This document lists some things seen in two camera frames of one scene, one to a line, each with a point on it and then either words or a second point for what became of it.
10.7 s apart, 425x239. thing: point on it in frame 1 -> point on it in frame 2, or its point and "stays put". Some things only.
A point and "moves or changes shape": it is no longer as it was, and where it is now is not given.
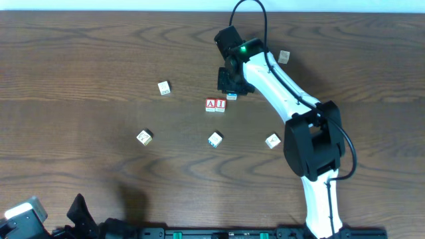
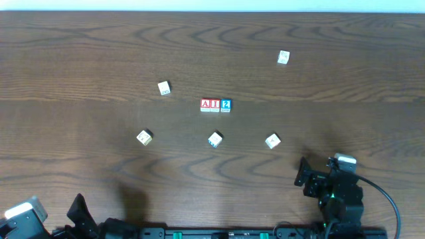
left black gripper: [80, 212] stays put
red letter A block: [210, 105] moves or changes shape
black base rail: [257, 233] stays put
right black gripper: [233, 85] -> [314, 182]
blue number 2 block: [231, 97] -> [226, 105]
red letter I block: [220, 104] moves or changes shape
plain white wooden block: [165, 87] stays put
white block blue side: [214, 139] stays put
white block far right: [283, 56] stays put
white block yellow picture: [145, 137] stays put
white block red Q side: [273, 141] stays put
